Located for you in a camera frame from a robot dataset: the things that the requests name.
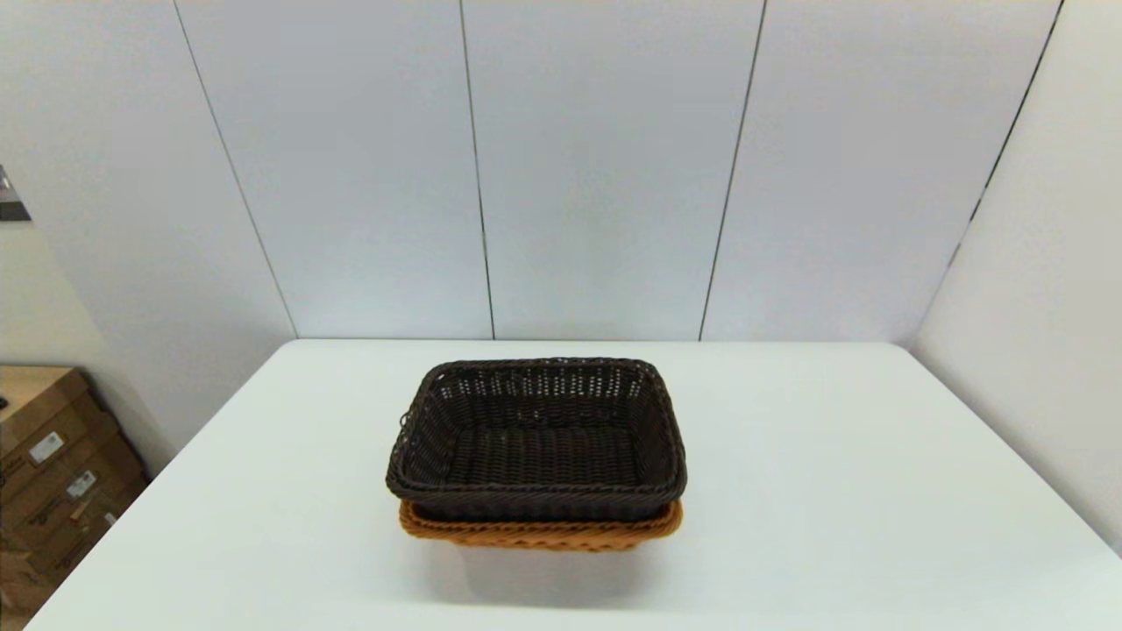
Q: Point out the dark brown wicker basket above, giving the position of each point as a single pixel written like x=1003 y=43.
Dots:
x=535 y=456

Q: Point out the orange wicker basket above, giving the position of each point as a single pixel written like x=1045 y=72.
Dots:
x=535 y=535

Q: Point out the brown cardboard box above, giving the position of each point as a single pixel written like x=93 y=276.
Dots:
x=22 y=587
x=35 y=390
x=68 y=438
x=79 y=536
x=101 y=478

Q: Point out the dark grey wall fixture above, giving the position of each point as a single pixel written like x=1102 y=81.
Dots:
x=10 y=206

